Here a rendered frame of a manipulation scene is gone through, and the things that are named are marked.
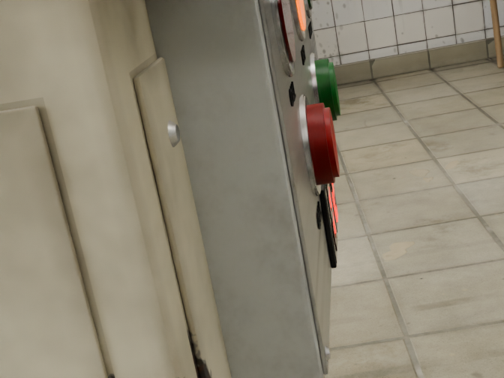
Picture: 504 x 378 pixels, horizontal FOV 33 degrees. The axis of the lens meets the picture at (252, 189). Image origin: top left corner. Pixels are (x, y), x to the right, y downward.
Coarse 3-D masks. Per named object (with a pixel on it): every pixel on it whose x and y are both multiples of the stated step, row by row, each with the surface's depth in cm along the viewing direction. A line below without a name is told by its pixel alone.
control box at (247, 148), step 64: (192, 0) 23; (256, 0) 23; (192, 64) 24; (256, 64) 23; (192, 128) 24; (256, 128) 24; (256, 192) 25; (320, 192) 33; (256, 256) 25; (320, 256) 30; (256, 320) 26; (320, 320) 27
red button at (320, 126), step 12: (312, 108) 30; (324, 108) 31; (312, 120) 30; (324, 120) 30; (312, 132) 30; (324, 132) 30; (312, 144) 30; (324, 144) 30; (336, 144) 32; (312, 156) 30; (324, 156) 30; (336, 156) 31; (324, 168) 30; (336, 168) 30; (324, 180) 31
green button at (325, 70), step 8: (320, 64) 40; (328, 64) 40; (320, 72) 39; (328, 72) 39; (320, 80) 39; (328, 80) 39; (336, 80) 42; (320, 88) 39; (328, 88) 39; (336, 88) 40; (320, 96) 39; (328, 96) 39; (336, 96) 39; (328, 104) 39; (336, 104) 40; (336, 112) 40
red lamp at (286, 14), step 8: (280, 0) 25; (288, 0) 28; (280, 8) 25; (288, 8) 28; (280, 16) 25; (288, 16) 27; (288, 24) 27; (288, 32) 26; (288, 40) 26; (288, 48) 26
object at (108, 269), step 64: (0, 0) 19; (64, 0) 19; (128, 0) 22; (0, 64) 19; (64, 64) 19; (128, 64) 21; (0, 128) 20; (64, 128) 20; (128, 128) 20; (0, 192) 20; (64, 192) 20; (128, 192) 20; (192, 192) 25; (0, 256) 21; (64, 256) 20; (128, 256) 20; (192, 256) 24; (0, 320) 21; (64, 320) 21; (128, 320) 21; (192, 320) 23
